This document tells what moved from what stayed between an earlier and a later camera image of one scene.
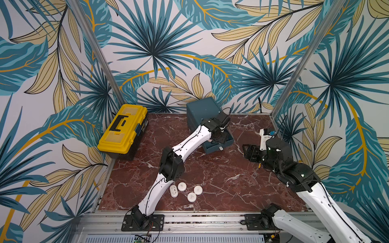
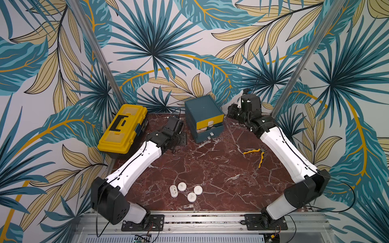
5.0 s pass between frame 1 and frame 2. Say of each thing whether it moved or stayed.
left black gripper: moved
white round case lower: stayed
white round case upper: stayed
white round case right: stayed
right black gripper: moved
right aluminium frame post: stayed
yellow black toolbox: stayed
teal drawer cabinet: stayed
